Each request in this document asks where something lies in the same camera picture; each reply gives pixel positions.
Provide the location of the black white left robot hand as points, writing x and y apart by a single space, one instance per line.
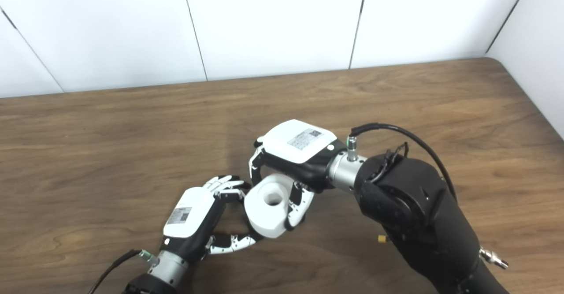
189 217

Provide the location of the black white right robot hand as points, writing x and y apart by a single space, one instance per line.
295 146

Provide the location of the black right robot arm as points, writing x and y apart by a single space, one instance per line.
418 214

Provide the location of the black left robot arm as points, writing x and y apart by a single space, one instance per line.
163 274

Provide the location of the round white piece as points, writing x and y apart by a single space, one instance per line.
264 217

